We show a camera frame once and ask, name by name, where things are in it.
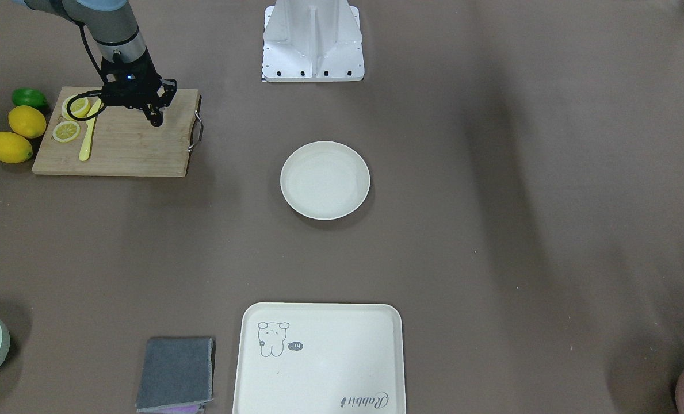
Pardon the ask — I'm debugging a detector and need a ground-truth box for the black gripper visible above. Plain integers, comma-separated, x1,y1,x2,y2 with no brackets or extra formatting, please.
100,50,178,128

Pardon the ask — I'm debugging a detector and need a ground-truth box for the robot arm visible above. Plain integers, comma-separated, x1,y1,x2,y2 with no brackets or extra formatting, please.
18,1,178,128

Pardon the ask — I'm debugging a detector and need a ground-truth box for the cream rectangular tray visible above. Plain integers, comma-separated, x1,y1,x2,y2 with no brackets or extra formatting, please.
233,303,407,413

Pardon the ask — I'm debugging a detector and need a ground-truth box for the bamboo cutting board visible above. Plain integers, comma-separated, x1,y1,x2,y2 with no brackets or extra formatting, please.
32,86,201,177

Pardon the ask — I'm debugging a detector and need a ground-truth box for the lemon slice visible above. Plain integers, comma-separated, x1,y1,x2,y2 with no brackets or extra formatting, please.
61,95,91,121
51,120,81,143

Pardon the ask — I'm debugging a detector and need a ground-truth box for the yellow plastic knife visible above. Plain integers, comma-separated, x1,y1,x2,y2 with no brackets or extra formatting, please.
78,98,102,162

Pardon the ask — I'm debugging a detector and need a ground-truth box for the whole yellow lemon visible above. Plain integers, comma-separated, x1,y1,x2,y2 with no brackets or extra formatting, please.
7,105,47,139
0,132,33,163

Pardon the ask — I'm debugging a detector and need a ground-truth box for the green lime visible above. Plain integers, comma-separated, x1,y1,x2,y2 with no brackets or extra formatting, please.
10,87,49,109

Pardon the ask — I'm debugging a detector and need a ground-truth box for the round cream plate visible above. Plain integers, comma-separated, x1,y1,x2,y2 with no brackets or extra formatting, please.
280,141,372,221

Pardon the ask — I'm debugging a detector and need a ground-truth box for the grey folded cloth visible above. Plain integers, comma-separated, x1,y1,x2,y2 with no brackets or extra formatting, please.
136,336,215,413

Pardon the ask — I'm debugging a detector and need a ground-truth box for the steel board handle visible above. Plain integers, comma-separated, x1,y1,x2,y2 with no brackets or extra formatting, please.
187,110,204,153

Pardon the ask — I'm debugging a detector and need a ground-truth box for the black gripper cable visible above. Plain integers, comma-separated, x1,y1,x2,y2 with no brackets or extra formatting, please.
66,20,112,122

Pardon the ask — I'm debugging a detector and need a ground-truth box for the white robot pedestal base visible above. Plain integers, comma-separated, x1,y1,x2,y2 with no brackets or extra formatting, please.
261,1,365,82

